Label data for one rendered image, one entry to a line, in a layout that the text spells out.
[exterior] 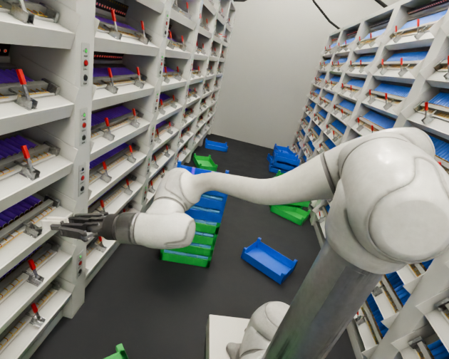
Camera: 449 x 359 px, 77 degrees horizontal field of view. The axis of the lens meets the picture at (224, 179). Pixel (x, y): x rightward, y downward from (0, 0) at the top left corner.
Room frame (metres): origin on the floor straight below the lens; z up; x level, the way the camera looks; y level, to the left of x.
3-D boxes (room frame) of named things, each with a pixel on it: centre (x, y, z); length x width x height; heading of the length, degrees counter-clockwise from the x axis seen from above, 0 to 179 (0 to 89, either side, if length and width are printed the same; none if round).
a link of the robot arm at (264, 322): (0.61, -0.25, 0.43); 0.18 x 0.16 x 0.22; 168
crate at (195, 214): (1.44, 0.12, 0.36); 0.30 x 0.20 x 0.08; 97
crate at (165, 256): (1.44, 0.12, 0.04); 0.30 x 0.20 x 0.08; 97
